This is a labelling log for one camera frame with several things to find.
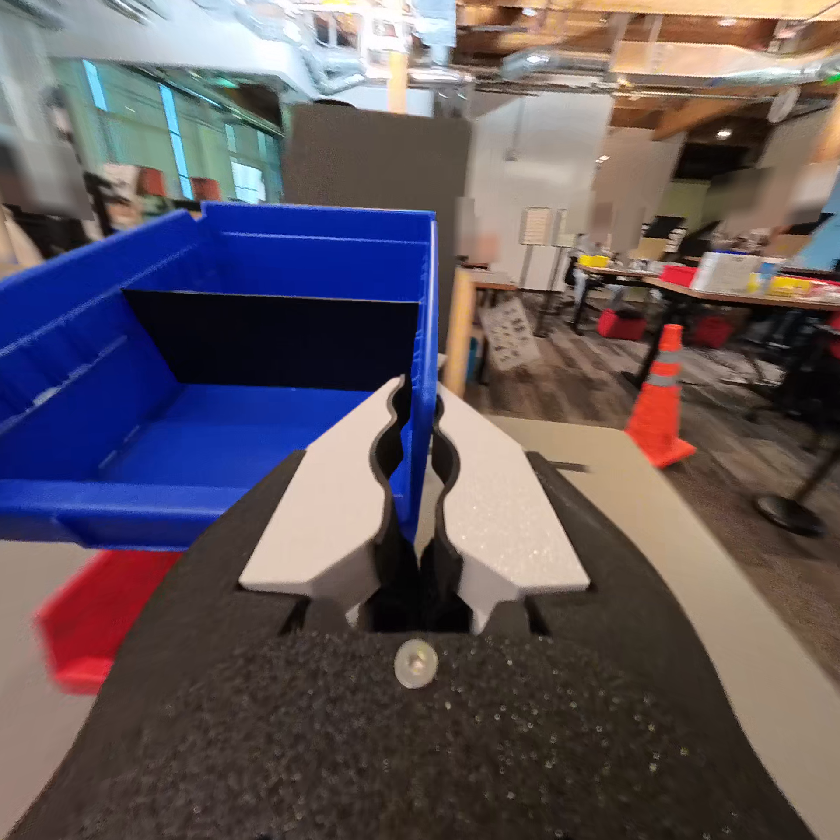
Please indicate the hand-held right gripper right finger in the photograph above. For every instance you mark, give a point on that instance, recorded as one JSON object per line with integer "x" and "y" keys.
{"x": 512, "y": 525}

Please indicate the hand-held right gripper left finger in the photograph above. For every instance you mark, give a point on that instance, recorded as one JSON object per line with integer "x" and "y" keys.
{"x": 321, "y": 525}

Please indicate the red plastic bin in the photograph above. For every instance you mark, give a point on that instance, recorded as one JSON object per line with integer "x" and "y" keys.
{"x": 620, "y": 325}
{"x": 710, "y": 333}
{"x": 92, "y": 617}
{"x": 677, "y": 275}

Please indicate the blue plastic bin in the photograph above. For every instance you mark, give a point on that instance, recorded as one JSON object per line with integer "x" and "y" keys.
{"x": 85, "y": 426}

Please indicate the orange traffic cone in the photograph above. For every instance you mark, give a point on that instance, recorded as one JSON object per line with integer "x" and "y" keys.
{"x": 659, "y": 413}

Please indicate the printed paper sheet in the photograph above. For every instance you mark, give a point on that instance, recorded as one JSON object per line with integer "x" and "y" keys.
{"x": 508, "y": 336}

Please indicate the black bin divider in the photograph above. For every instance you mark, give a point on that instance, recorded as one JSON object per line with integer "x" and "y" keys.
{"x": 275, "y": 338}

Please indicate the wooden work table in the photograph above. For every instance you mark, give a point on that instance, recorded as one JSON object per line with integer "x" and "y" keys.
{"x": 489, "y": 279}
{"x": 617, "y": 270}
{"x": 741, "y": 296}

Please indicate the yellow plastic bin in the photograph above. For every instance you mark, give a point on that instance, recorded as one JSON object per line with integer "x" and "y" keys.
{"x": 594, "y": 261}
{"x": 787, "y": 285}

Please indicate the black stand round base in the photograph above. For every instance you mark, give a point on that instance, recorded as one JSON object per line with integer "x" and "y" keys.
{"x": 791, "y": 512}

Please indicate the light panel on stand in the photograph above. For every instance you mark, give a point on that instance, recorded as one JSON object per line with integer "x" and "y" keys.
{"x": 535, "y": 226}
{"x": 563, "y": 226}

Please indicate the white cardboard box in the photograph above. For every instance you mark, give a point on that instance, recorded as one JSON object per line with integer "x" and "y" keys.
{"x": 725, "y": 272}

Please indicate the grey partition panel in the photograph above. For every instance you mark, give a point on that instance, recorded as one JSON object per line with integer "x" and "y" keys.
{"x": 374, "y": 157}

